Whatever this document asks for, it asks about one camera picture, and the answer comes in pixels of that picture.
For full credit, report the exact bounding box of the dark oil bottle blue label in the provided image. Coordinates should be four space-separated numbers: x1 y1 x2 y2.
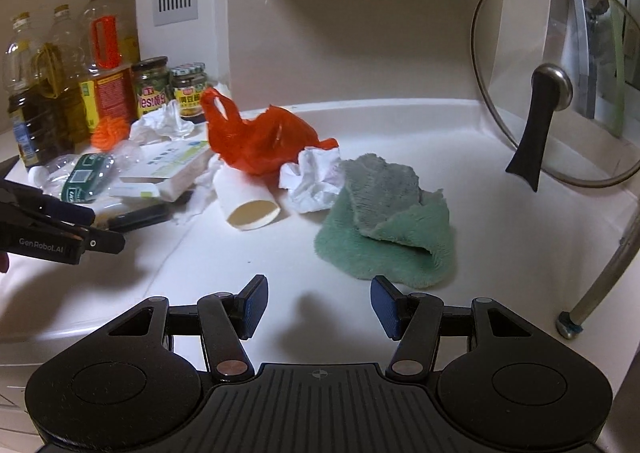
5 13 67 170

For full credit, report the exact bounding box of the short glass pickle jar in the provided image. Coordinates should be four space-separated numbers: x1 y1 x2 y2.
170 62 209 125

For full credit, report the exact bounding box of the oil bottle yellow handle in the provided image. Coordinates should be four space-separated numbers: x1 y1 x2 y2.
37 6 94 155

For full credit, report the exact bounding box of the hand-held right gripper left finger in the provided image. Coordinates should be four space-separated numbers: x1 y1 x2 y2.
107 274 269 382

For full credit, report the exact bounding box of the white cardboard box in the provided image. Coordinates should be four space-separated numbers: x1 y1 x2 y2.
120 140 214 202

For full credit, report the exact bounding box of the white paper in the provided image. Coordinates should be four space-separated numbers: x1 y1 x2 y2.
278 146 347 215
130 110 173 145

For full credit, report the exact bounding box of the clear plastic wrapper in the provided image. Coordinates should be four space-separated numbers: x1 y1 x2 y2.
165 100 198 140

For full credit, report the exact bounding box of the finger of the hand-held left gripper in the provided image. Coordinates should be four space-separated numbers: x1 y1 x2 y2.
30 216 127 255
0 177 97 230

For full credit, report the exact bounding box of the glass pot lid black handle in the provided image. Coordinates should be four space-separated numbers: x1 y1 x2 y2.
471 0 640 193

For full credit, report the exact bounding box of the small white flat box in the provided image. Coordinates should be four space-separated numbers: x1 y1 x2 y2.
107 182 162 198

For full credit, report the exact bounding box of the crushed clear plastic bottle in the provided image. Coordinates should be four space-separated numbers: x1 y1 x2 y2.
29 140 142 205

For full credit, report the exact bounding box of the white paper tube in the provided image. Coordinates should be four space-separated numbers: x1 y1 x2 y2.
214 167 281 233

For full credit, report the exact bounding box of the steel dish rack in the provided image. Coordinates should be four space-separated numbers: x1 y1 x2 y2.
556 0 640 340

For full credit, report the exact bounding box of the red plastic bag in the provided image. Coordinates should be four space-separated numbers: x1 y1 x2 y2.
201 87 341 177

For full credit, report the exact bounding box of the black marker pen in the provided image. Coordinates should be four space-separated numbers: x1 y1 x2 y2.
106 203 172 235

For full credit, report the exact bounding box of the tall glass pickle jar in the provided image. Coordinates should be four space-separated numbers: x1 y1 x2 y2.
131 57 171 124

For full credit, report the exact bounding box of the orange plastic mesh ball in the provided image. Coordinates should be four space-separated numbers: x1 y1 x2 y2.
92 116 132 149

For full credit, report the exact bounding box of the oil bottle orange handle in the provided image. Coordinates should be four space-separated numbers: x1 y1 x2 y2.
80 0 139 135

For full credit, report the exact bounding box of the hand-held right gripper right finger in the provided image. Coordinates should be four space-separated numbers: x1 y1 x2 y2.
370 275 531 380

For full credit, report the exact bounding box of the light green cutting board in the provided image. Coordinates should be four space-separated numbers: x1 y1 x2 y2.
599 0 628 140

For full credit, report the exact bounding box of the green cloth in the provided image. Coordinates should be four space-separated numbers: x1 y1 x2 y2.
314 153 459 290

